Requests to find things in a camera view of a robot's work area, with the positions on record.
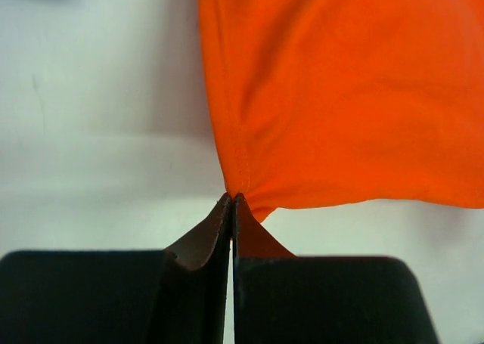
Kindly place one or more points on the orange t shirt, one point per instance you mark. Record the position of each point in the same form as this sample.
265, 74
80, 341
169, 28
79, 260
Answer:
326, 102

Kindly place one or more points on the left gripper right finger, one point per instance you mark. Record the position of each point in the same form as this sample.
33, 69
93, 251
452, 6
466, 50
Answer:
283, 298

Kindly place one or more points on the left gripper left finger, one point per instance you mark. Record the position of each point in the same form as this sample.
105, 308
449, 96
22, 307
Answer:
171, 295

